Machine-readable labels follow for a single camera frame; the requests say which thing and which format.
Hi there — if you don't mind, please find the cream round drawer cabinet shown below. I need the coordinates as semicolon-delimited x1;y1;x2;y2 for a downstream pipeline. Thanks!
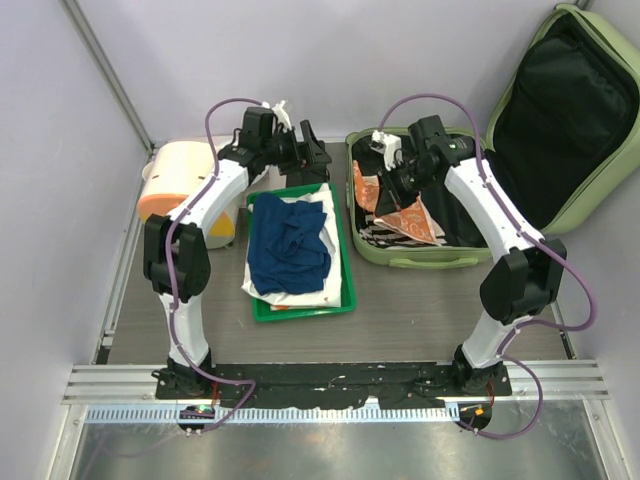
137;140;241;249

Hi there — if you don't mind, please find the blue garment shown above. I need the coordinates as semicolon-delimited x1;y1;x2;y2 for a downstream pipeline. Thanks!
247;193;331;295

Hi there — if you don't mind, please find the purple cable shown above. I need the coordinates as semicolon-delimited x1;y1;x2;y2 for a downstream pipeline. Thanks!
94;98;271;432
377;93;600;441

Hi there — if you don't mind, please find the white garment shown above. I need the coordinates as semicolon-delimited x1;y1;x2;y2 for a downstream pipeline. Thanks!
242;183;342;310

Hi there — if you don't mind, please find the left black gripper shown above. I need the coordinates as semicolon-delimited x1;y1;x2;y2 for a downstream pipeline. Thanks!
263;122;332;177

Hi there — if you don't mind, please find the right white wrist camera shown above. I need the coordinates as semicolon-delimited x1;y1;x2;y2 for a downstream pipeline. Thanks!
370;130;402;171

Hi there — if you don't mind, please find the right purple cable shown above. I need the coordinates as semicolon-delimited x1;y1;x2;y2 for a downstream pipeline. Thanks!
377;93;600;441

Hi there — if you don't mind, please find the white slotted cable duct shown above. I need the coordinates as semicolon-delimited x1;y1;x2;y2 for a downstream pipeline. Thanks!
85;402;459;425

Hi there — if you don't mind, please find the black white striped shirt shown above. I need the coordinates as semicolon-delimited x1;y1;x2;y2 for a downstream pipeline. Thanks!
356;215;420;248

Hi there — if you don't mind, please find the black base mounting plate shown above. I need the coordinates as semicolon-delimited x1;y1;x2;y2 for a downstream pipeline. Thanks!
151;362;512;410

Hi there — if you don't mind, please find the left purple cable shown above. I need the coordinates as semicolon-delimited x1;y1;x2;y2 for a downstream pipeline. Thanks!
94;98;271;432

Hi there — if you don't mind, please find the green hard-shell suitcase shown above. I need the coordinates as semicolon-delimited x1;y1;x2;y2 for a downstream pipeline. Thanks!
346;4;639;269

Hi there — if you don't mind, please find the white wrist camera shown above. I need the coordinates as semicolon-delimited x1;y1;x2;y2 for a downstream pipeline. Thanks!
260;100;293;132
370;130;402;171

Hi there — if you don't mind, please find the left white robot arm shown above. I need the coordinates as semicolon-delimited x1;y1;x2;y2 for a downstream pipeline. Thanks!
143;99;331;399

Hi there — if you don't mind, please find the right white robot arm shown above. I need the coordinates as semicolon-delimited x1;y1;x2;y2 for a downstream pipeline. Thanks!
370;115;567;395

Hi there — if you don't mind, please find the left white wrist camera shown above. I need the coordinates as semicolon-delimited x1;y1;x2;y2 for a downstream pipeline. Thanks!
260;100;293;132

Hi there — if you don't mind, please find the orange cartoon print towel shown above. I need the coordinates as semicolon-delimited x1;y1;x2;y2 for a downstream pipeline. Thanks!
352;160;446;246

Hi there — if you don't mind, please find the green plastic tray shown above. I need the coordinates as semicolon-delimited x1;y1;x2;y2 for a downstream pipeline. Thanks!
242;183;357;322

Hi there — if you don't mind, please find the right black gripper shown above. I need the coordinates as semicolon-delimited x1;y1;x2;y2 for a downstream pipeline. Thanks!
374;160;436;219

